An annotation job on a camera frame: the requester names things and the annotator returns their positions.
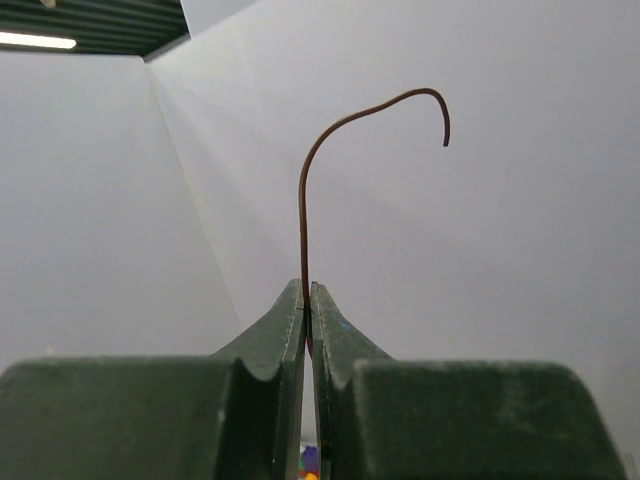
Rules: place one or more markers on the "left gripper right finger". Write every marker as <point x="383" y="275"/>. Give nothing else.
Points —
<point x="383" y="418"/>

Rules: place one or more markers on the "colourful toy block train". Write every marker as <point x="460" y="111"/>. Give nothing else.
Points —
<point x="309" y="465"/>

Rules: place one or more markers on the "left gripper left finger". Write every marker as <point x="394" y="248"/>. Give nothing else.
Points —
<point x="234" y="414"/>

